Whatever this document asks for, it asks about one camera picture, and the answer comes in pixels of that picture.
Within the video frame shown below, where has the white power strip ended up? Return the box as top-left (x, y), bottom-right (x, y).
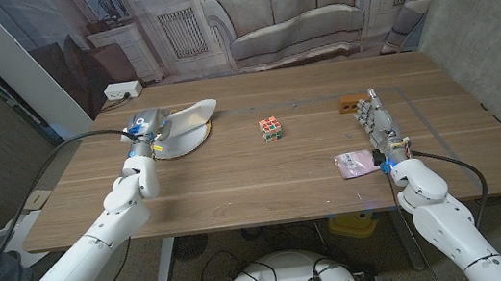
top-left (102, 79), bottom-right (145, 102)

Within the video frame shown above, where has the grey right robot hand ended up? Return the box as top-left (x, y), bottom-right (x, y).
top-left (350, 83), bottom-right (413, 168)

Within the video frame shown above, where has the white robot torso base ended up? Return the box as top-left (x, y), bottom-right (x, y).
top-left (216, 242), bottom-right (361, 281)

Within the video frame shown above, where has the printed living room backdrop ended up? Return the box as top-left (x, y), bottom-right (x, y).
top-left (0, 0), bottom-right (480, 134)

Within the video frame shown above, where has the white floor stand base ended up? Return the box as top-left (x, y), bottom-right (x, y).
top-left (0, 208), bottom-right (54, 271)

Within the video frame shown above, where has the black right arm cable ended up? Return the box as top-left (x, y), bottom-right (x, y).
top-left (410, 141), bottom-right (493, 239)

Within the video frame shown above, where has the yellow object under table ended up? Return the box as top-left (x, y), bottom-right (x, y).
top-left (327, 210), bottom-right (381, 243)

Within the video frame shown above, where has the gold-rimmed paper plate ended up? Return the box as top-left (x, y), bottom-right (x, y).
top-left (149, 118), bottom-right (216, 163)

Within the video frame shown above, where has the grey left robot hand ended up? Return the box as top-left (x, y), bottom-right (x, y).
top-left (122, 104), bottom-right (177, 148)

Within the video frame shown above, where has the pink plastic packet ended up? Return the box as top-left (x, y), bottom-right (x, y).
top-left (332, 147), bottom-right (382, 182)

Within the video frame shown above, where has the Rubik's cube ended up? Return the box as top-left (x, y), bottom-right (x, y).
top-left (257, 115), bottom-right (285, 144)

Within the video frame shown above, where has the black round floor fan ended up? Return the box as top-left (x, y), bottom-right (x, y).
top-left (170, 232), bottom-right (212, 264)

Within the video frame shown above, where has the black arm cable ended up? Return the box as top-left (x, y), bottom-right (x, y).
top-left (410, 141), bottom-right (493, 239)
top-left (0, 124), bottom-right (159, 281)

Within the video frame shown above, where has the grey table leg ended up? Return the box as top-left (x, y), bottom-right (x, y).
top-left (388, 205), bottom-right (426, 273)

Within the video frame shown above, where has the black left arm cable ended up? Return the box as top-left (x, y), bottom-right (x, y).
top-left (0, 124), bottom-right (159, 281)

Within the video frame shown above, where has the white paper sheet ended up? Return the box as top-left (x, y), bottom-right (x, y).
top-left (115, 97), bottom-right (221, 147)

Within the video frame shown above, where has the brown wooden block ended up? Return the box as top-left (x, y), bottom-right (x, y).
top-left (336, 90), bottom-right (372, 115)

